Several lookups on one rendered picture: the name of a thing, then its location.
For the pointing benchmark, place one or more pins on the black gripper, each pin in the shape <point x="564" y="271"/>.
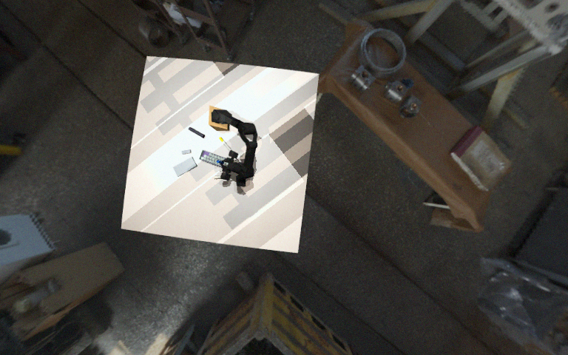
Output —
<point x="230" y="166"/>

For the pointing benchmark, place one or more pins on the grey keyboard with keys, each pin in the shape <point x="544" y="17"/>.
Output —
<point x="212" y="158"/>

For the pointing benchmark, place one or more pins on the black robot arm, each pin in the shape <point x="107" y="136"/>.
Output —
<point x="244" y="170"/>

